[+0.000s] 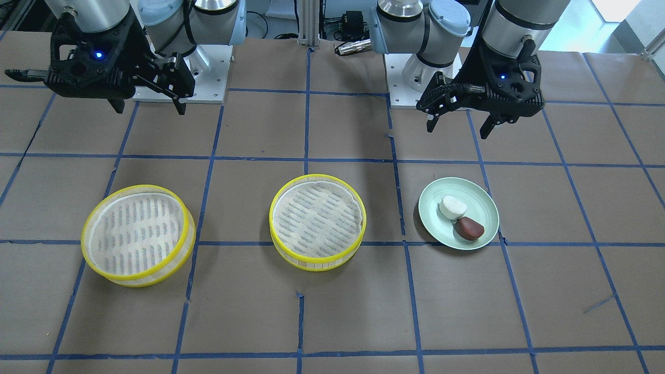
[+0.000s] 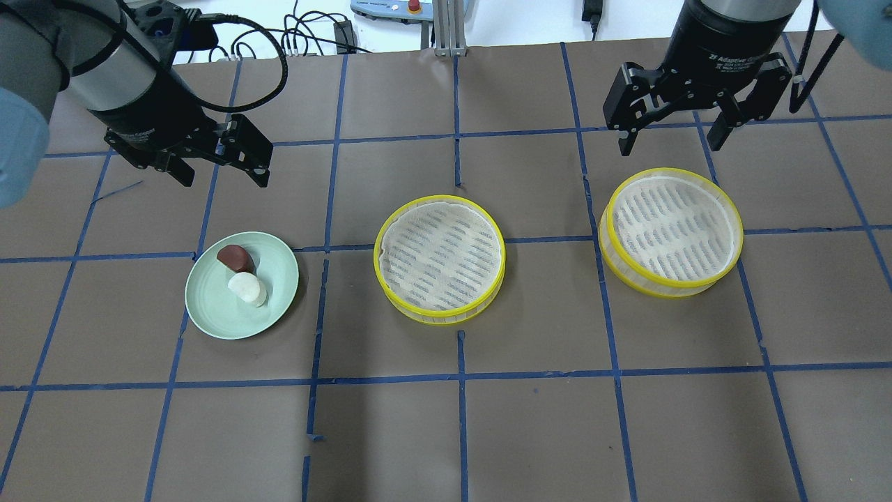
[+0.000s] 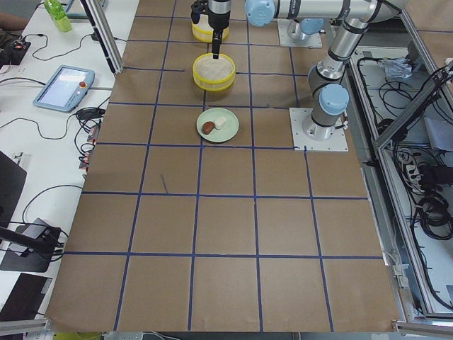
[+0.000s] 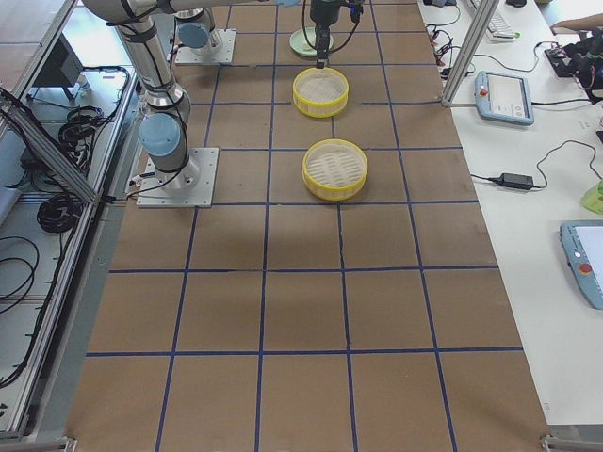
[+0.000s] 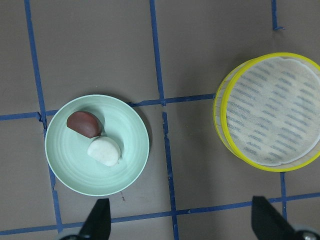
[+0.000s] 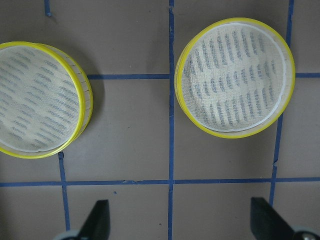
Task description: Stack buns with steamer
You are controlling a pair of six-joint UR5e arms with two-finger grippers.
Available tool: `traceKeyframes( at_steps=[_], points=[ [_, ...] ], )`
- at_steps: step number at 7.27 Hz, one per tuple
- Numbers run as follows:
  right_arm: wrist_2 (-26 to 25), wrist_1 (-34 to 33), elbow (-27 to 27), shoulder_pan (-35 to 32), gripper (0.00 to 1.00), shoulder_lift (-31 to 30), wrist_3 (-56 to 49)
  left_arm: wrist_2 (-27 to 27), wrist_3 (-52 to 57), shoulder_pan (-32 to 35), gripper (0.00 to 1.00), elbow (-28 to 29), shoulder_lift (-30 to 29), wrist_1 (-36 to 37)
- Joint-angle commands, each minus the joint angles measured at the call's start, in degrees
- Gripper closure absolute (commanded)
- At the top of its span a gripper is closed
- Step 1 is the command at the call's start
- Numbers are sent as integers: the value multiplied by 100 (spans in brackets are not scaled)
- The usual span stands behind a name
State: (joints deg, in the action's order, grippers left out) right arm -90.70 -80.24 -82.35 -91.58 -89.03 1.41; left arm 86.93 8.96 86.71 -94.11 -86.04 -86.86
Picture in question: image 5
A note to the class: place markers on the white bun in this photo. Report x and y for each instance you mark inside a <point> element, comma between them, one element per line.
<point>104,150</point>

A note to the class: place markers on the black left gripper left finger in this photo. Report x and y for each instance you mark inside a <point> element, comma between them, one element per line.
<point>98,223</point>

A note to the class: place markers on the light green plate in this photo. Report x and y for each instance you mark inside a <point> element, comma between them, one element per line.
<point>102,165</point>

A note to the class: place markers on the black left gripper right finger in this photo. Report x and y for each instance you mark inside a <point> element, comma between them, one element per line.
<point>267,223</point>

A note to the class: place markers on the yellow bamboo steamer basket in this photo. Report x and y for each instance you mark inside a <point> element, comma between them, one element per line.
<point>268,112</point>

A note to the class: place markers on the brown bun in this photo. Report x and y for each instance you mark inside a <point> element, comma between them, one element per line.
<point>84,123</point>

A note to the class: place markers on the white steamer liner paper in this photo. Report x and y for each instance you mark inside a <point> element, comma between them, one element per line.
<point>272,112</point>

